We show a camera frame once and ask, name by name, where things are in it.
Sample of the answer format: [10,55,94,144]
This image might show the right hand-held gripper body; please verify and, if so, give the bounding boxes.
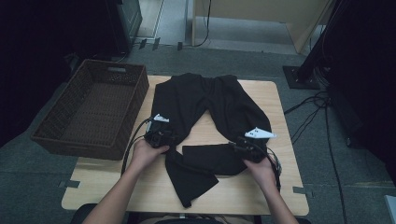
[233,126,277,163]

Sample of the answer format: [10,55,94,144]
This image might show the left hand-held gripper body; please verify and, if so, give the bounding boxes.
[144,113,176,148]

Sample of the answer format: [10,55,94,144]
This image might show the black pants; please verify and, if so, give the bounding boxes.
[150,73,273,209]

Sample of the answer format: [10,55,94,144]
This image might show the brown wicker basket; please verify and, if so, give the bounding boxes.
[31,59,149,161]

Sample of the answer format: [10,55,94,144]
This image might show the person's left hand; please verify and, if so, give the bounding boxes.
[129,139,171,174]

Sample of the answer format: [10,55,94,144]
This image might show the person's right hand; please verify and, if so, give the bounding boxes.
[244,155,278,194]

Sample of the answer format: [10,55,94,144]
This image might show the black metal stand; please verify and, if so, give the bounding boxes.
[282,0,347,91]

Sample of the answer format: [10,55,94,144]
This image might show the person's lap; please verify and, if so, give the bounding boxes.
[127,214,260,224]

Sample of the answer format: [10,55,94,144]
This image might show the dark cabinet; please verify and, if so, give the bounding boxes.
[106,0,144,57]

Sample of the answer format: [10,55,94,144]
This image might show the dark curtain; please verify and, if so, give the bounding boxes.
[326,0,396,185]
[0,0,120,147]

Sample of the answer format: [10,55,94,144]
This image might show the pale box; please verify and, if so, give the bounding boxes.
[384,194,396,224]

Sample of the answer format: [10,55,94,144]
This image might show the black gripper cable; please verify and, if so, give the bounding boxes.
[255,143,283,192]
[120,117,153,176]

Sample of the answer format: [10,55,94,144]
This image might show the black floor cable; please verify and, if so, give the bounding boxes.
[283,90,331,116]
[115,50,130,63]
[290,102,328,146]
[323,99,349,224]

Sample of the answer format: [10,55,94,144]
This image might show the black hanging cable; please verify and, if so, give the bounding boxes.
[193,0,213,48]

